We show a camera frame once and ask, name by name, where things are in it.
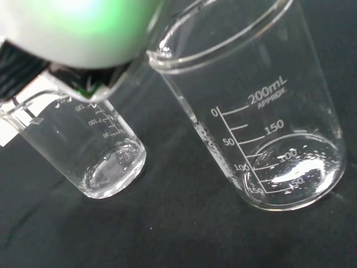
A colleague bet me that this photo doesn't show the black bench cloth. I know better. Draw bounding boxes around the black bench cloth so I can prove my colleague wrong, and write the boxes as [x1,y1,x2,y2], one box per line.
[0,0,357,268]

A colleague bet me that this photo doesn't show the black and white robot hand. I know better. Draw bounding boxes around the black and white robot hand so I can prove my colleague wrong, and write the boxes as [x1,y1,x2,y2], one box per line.
[0,0,165,102]

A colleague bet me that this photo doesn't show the clear glass beaker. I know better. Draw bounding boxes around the clear glass beaker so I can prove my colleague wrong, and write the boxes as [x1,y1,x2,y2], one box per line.
[0,89,147,200]

